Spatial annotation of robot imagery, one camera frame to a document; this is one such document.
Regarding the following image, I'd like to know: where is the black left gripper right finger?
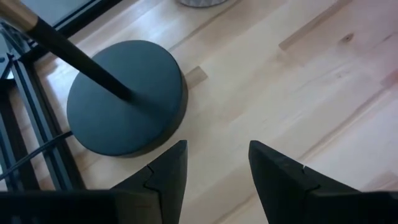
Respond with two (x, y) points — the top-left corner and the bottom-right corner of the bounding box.
(248, 139), (398, 224)

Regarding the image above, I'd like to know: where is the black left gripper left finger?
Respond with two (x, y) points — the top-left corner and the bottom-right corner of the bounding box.
(0, 139), (188, 224)

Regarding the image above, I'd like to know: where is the white globe table lamp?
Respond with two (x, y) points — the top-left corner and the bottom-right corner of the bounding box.
(0, 0), (189, 158)

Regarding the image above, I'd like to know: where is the black lamp cable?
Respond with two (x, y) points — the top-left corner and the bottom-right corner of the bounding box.
(0, 130), (74, 181)

